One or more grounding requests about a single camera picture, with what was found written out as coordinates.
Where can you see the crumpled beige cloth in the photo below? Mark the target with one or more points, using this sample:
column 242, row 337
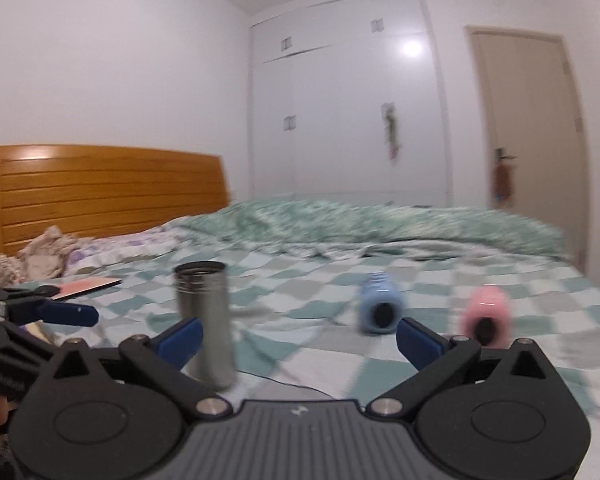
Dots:
column 40, row 255

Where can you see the floral purple pillow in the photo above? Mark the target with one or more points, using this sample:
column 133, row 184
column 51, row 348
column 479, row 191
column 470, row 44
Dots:
column 115, row 250

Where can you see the light blue cup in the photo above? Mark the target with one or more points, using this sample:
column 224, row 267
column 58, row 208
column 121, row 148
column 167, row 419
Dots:
column 382, row 300

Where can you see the hanging wardrobe ornament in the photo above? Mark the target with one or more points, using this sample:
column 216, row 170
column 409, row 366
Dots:
column 392, row 132

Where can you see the beige door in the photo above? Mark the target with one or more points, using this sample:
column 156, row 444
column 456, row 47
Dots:
column 530, row 135

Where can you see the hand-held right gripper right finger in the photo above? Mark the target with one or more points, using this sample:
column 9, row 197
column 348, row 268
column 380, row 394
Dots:
column 419, row 342

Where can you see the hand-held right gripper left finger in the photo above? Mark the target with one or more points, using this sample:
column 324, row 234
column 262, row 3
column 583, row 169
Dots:
column 182, row 342

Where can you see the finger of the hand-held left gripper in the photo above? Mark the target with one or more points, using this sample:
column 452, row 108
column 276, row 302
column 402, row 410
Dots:
column 70, row 314
column 44, row 290

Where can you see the green patterned quilt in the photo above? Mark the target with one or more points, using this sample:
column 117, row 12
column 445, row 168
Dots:
column 360, row 225

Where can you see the white wardrobe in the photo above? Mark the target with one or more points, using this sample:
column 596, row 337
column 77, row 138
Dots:
column 345, row 110

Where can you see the green checkered bedsheet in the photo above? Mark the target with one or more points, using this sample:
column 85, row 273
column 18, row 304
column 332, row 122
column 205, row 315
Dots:
column 305, row 290

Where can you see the wooden bed headboard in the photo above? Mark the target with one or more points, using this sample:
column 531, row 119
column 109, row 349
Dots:
column 105, row 185

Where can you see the flat pink book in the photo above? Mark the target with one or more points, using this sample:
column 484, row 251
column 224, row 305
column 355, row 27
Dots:
column 87, row 286

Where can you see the stainless steel cup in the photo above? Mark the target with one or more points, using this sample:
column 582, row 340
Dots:
column 207, row 310

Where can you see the pink cup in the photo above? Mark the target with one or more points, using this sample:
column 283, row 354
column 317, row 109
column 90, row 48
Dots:
column 487, row 310

